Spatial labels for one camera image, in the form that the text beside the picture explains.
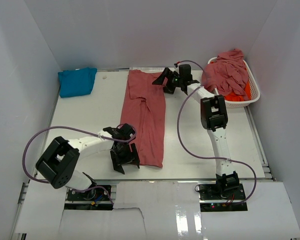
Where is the folded blue t-shirt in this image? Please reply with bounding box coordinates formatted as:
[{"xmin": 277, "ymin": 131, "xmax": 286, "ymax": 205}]
[{"xmin": 58, "ymin": 67, "xmax": 98, "ymax": 98}]

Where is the pink t-shirt in basket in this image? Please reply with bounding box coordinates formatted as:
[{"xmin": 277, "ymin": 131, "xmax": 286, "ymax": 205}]
[{"xmin": 201, "ymin": 48, "xmax": 249, "ymax": 101}]

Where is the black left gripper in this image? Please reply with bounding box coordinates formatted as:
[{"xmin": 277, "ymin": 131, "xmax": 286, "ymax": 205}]
[{"xmin": 110, "ymin": 142, "xmax": 139, "ymax": 174}]

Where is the pink t-shirt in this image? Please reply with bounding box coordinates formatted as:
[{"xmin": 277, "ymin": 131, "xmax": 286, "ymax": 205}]
[
  {"xmin": 201, "ymin": 48, "xmax": 249, "ymax": 101},
  {"xmin": 120, "ymin": 69, "xmax": 166, "ymax": 168}
]

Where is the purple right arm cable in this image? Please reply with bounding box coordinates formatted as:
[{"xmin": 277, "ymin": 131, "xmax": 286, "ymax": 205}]
[{"xmin": 174, "ymin": 59, "xmax": 257, "ymax": 206}]

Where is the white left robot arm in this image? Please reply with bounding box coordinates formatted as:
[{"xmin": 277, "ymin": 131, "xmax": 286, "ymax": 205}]
[{"xmin": 35, "ymin": 123, "xmax": 140, "ymax": 200}]

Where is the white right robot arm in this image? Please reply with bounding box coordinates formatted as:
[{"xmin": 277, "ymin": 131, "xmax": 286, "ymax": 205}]
[{"xmin": 152, "ymin": 64, "xmax": 240, "ymax": 200}]

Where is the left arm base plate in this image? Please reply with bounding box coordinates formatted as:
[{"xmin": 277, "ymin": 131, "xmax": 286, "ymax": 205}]
[{"xmin": 64, "ymin": 185, "xmax": 113, "ymax": 211}]

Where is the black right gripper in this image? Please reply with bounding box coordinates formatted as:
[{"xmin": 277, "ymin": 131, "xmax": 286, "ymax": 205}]
[{"xmin": 152, "ymin": 68, "xmax": 183, "ymax": 95}]

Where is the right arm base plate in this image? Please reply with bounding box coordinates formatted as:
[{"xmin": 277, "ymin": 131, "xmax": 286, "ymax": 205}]
[{"xmin": 194, "ymin": 183, "xmax": 248, "ymax": 213}]

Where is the white plastic laundry basket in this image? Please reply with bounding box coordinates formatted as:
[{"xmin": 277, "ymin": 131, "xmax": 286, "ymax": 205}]
[{"xmin": 202, "ymin": 51, "xmax": 260, "ymax": 108}]

